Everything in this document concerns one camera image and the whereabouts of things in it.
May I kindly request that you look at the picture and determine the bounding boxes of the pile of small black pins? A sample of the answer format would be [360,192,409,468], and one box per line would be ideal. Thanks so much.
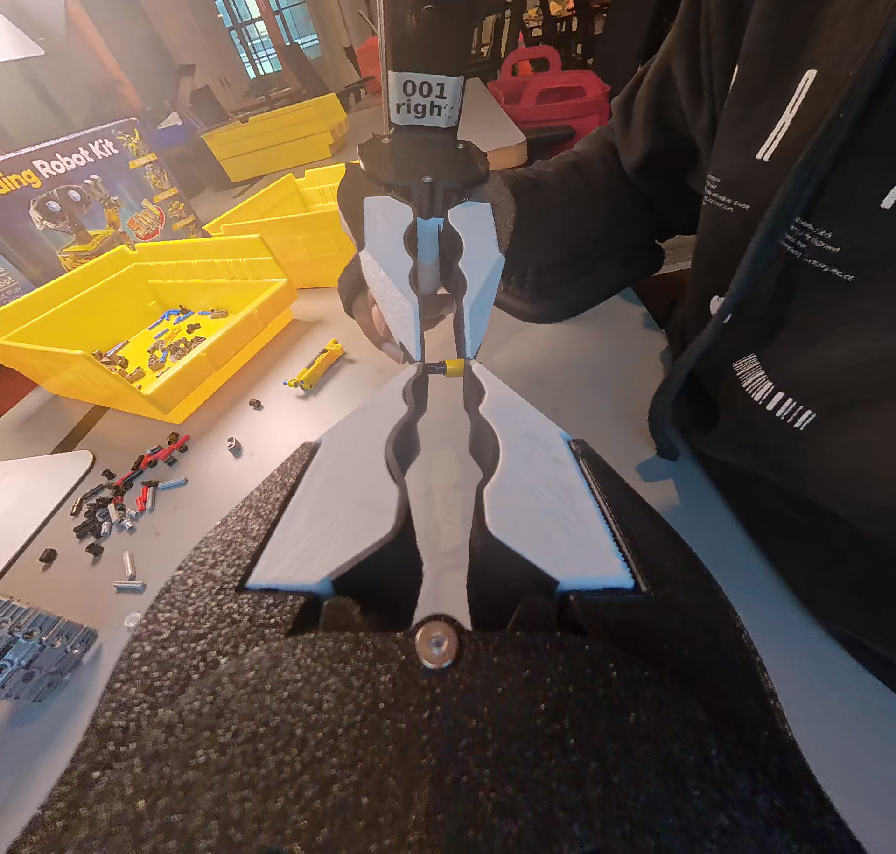
[38,433,191,565]

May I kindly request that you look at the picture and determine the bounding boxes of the printed toy kit box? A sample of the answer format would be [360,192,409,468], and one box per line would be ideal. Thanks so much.
[0,118,204,291]

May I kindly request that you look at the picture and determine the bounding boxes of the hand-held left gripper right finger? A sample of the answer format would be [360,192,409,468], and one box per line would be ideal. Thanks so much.
[463,361,636,594]

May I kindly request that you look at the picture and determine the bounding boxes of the grey desk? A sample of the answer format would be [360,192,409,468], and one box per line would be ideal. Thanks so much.
[0,154,896,854]

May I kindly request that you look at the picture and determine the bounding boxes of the black printed sweatshirt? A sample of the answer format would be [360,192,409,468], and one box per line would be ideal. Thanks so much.
[609,0,896,666]

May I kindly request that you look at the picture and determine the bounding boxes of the yellow storage bin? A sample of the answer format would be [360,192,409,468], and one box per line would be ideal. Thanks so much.
[203,164,361,289]
[202,93,350,183]
[0,234,298,424]

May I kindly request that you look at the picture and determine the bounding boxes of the red plastic container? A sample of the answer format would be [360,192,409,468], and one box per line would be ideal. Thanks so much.
[488,43,611,151]

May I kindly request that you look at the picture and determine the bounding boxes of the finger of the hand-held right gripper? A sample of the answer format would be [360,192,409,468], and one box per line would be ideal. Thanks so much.
[359,195,426,364]
[447,199,506,361]

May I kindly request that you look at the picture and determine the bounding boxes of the assorted loose brick pieces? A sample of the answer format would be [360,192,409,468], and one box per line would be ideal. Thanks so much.
[93,304,230,386]

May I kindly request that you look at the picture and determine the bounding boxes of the yellow tracked toy bulldozer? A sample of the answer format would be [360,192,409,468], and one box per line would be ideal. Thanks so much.
[0,595,99,702]

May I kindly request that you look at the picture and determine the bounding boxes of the yellow brick assembly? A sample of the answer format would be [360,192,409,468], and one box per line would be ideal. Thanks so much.
[283,339,346,392]

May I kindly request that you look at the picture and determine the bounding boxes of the person's right hand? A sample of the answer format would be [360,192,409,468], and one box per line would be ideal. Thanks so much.
[338,238,456,365]

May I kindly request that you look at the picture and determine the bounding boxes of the paned wall window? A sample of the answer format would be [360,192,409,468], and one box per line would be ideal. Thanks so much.
[213,0,323,78]

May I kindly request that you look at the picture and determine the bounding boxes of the person's right forearm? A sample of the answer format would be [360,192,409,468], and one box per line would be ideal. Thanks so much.
[490,63,701,323]

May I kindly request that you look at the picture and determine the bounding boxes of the wooden side table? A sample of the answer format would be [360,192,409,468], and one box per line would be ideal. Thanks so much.
[458,77,529,169]

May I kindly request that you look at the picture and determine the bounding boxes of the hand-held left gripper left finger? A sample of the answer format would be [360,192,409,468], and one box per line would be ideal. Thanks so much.
[247,364,427,597]

